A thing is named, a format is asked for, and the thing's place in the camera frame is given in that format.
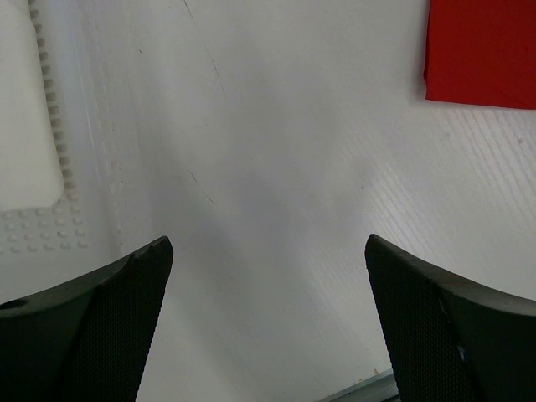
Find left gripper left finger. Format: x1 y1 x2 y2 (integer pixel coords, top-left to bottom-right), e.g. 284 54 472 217
1 236 173 401

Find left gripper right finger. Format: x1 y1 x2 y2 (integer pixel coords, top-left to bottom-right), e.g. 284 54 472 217
365 234 535 401

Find red paper napkin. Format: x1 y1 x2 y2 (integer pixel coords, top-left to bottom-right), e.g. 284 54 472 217
423 0 535 110

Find large white plastic basket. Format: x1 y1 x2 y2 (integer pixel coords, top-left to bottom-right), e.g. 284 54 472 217
0 0 143 269

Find aluminium mounting rail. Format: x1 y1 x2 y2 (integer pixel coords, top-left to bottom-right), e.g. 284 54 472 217
322 369 400 402

